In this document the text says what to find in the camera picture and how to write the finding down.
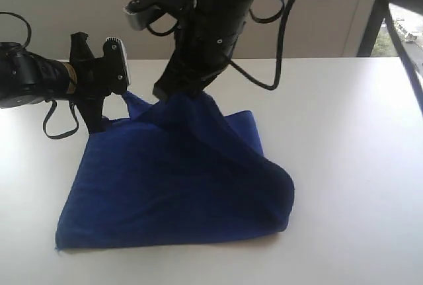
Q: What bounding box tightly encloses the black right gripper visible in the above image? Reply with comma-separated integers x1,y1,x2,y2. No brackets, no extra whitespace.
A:
153,0,253,102

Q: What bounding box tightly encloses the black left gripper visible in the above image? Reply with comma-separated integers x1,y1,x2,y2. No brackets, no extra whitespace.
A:
69,32,116,133

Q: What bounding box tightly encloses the blue towel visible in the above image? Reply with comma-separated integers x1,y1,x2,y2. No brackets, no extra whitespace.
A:
56,93,295,250

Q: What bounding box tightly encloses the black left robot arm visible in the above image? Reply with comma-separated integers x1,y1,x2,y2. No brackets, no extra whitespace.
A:
1,32,125,134

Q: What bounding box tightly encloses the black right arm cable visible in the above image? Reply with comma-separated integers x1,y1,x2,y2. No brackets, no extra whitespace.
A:
145,0,423,117

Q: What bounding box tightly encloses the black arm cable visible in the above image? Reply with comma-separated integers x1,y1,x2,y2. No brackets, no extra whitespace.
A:
0,11,80,140
145,0,423,117

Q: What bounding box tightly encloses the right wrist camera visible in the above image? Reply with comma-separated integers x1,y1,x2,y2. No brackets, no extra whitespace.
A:
124,0,193,31

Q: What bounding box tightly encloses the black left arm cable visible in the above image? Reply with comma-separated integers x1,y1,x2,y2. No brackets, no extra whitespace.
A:
0,11,80,140

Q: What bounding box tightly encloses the dark window frame pillar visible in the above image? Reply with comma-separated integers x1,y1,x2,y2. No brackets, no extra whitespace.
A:
356,0,385,58

